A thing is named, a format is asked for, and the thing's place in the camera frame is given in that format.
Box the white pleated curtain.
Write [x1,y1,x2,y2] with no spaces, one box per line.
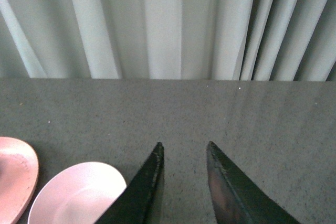
[1,0,335,81]

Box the pink plate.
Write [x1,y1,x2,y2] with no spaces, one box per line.
[1,137,39,223]

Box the pale pink bowl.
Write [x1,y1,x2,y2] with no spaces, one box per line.
[28,162,127,223]

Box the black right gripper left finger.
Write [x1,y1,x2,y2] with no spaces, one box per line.
[96,142,164,223]

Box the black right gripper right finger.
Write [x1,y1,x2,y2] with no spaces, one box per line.
[206,141,299,223]

